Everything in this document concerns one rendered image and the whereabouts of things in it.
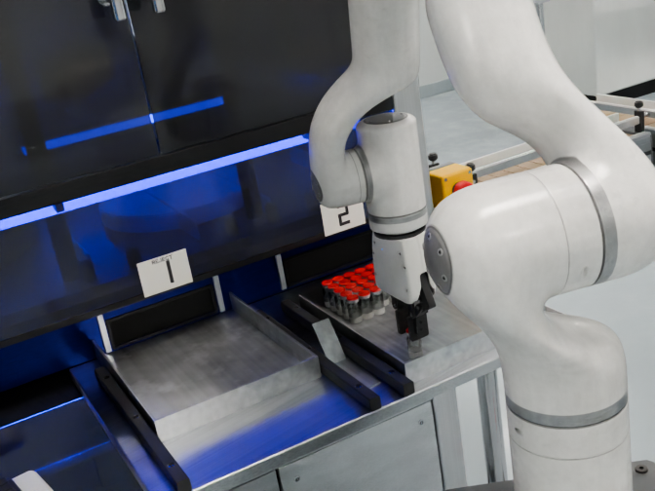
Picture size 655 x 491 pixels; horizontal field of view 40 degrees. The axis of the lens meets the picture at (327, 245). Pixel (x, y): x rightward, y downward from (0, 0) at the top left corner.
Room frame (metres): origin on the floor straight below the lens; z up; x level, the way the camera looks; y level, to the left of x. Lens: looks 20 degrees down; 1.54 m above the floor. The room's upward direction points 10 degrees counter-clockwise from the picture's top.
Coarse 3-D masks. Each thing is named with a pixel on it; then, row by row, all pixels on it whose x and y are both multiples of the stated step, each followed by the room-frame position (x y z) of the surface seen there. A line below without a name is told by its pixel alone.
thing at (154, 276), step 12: (180, 252) 1.41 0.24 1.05; (144, 264) 1.38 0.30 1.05; (156, 264) 1.39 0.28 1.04; (180, 264) 1.40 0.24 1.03; (144, 276) 1.38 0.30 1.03; (156, 276) 1.38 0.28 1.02; (168, 276) 1.39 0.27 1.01; (180, 276) 1.40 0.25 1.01; (144, 288) 1.37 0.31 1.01; (156, 288) 1.38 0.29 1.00; (168, 288) 1.39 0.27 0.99
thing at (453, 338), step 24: (312, 312) 1.41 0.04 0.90; (336, 312) 1.43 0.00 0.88; (432, 312) 1.37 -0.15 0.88; (456, 312) 1.35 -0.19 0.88; (360, 336) 1.26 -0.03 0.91; (384, 336) 1.31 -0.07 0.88; (432, 336) 1.28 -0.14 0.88; (456, 336) 1.26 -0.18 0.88; (480, 336) 1.20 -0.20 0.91; (384, 360) 1.20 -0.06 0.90; (408, 360) 1.15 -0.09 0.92; (432, 360) 1.16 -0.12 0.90; (456, 360) 1.18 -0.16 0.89
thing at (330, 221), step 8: (328, 208) 1.53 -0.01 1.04; (336, 208) 1.53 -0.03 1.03; (344, 208) 1.54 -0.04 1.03; (352, 208) 1.55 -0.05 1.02; (360, 208) 1.55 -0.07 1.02; (328, 216) 1.52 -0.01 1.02; (336, 216) 1.53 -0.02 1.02; (344, 216) 1.54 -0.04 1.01; (352, 216) 1.54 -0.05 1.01; (360, 216) 1.55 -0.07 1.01; (328, 224) 1.52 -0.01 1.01; (336, 224) 1.53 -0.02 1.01; (352, 224) 1.54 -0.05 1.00; (360, 224) 1.55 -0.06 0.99; (328, 232) 1.52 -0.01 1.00; (336, 232) 1.53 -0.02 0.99
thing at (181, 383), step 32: (224, 320) 1.47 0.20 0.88; (256, 320) 1.41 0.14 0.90; (96, 352) 1.39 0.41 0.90; (128, 352) 1.41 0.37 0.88; (160, 352) 1.39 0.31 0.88; (192, 352) 1.37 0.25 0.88; (224, 352) 1.35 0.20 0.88; (256, 352) 1.33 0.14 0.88; (288, 352) 1.31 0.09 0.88; (128, 384) 1.23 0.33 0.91; (160, 384) 1.27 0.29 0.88; (192, 384) 1.25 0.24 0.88; (224, 384) 1.24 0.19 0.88; (256, 384) 1.17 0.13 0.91; (288, 384) 1.19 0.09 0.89; (160, 416) 1.17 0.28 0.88; (192, 416) 1.12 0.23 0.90
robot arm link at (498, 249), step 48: (480, 192) 0.76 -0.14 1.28; (528, 192) 0.75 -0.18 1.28; (576, 192) 0.75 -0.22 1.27; (432, 240) 0.76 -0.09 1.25; (480, 240) 0.72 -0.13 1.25; (528, 240) 0.72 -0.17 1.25; (576, 240) 0.73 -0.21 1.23; (480, 288) 0.71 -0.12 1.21; (528, 288) 0.72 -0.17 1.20; (576, 288) 0.75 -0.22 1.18; (528, 336) 0.71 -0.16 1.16; (576, 336) 0.75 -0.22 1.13; (528, 384) 0.75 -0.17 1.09; (576, 384) 0.73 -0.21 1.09; (624, 384) 0.75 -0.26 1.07
